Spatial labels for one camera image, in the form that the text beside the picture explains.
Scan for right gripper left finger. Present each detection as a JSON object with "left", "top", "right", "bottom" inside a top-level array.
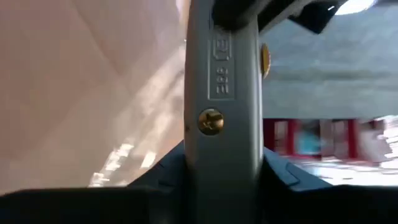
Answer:
[{"left": 0, "top": 140, "right": 189, "bottom": 224}]

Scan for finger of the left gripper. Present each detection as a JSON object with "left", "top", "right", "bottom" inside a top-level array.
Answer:
[
  {"left": 258, "top": 0, "right": 349, "bottom": 35},
  {"left": 211, "top": 0, "right": 261, "bottom": 31}
]

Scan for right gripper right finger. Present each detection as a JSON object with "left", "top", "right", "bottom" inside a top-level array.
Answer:
[{"left": 261, "top": 146, "right": 398, "bottom": 224}]

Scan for brown cardboard box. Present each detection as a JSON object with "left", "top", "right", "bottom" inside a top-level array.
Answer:
[{"left": 0, "top": 0, "right": 191, "bottom": 195}]

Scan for silver utility knife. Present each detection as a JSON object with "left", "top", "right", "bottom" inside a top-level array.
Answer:
[{"left": 183, "top": 0, "right": 272, "bottom": 224}]

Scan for teal bag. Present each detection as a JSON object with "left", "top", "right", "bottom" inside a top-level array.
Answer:
[{"left": 295, "top": 123, "right": 323, "bottom": 156}]

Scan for red wire shelf bins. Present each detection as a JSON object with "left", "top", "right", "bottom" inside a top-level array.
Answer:
[{"left": 262, "top": 115, "right": 398, "bottom": 166}]

